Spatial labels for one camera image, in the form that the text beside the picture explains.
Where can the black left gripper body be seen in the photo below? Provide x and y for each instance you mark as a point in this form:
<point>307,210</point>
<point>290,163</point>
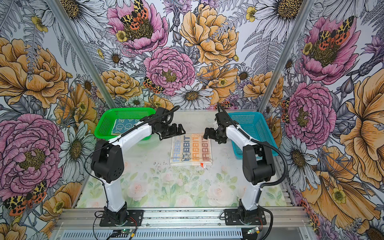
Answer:
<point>167,130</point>

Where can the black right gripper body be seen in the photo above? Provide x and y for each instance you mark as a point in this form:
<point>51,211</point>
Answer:
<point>220,138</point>

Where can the teal plastic basket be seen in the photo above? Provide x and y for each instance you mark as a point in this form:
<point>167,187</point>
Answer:
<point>255,125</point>

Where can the blue bunny towel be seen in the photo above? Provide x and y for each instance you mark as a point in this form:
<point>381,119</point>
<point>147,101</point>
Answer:
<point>123,125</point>

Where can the green plastic basket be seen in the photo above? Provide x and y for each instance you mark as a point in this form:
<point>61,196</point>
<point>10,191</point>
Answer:
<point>107,120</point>

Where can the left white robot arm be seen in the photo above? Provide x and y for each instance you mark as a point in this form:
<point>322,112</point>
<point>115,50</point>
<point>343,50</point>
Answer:
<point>108,161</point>

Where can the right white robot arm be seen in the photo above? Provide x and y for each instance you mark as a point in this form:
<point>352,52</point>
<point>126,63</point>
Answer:
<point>257,165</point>

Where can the small green circuit board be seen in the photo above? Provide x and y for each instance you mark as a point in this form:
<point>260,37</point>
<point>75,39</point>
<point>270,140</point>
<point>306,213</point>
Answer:
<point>125,233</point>

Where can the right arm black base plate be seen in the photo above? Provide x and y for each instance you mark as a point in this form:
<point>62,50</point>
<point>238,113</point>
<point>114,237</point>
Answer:
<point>240,217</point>

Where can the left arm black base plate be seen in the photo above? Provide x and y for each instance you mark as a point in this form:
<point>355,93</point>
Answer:
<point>132,217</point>

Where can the aluminium front rail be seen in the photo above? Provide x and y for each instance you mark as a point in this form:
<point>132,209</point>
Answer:
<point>162,218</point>

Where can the aluminium corner post right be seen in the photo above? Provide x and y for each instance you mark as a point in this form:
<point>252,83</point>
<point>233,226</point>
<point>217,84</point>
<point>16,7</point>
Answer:
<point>291,40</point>

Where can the aluminium corner post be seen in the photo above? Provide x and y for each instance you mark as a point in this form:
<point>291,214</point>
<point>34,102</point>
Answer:
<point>59,12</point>
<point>291,40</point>

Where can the white vented cable duct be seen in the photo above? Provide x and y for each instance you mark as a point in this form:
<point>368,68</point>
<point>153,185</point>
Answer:
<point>157,234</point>

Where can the aluminium corner post left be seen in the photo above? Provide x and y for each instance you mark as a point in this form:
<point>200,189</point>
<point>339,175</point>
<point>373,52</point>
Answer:
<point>59,12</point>

